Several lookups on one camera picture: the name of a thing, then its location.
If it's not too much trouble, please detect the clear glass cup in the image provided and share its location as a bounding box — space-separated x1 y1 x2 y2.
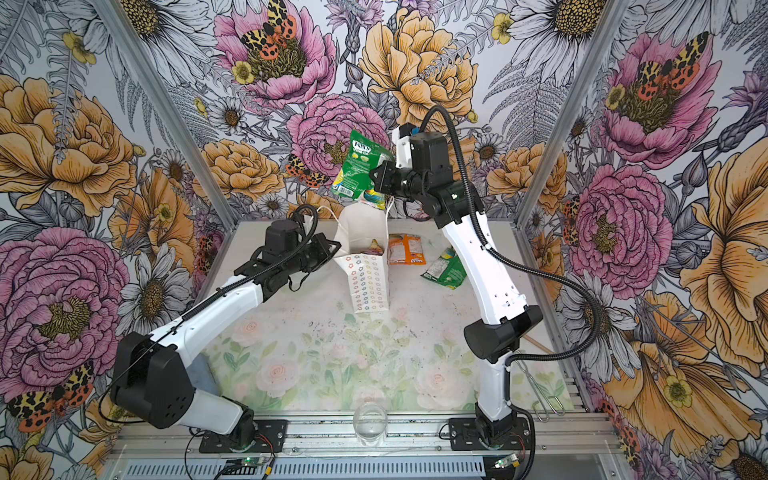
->
353 402 388 445

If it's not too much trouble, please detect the black corrugated right cable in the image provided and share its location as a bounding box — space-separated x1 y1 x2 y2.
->
418 105 604 367

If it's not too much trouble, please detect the wooden mallet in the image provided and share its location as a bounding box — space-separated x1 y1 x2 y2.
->
523 335 554 354

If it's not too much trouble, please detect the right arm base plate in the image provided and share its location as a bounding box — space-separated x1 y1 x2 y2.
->
448 415 533 451

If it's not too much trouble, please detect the white printed paper bag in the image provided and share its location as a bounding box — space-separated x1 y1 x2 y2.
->
334 203 389 313

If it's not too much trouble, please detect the grey blue cloth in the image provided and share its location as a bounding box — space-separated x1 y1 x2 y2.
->
187 354 221 396

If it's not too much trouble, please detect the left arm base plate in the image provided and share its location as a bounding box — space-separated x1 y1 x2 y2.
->
199 419 289 454

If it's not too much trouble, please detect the yellow red Fox's packet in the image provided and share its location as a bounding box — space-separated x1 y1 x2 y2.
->
364 239 385 256

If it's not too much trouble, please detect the orange snack packet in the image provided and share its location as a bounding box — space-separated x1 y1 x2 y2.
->
388 233 426 266

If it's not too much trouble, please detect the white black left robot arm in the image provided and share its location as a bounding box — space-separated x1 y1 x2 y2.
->
107 204 340 438

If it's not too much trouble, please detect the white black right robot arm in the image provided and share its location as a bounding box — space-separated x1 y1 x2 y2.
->
370 124 542 446

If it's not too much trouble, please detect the green Fox's candy packet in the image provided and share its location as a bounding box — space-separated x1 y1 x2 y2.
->
331 130 393 210

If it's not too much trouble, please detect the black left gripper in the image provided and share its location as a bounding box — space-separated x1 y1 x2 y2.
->
285 232 341 273

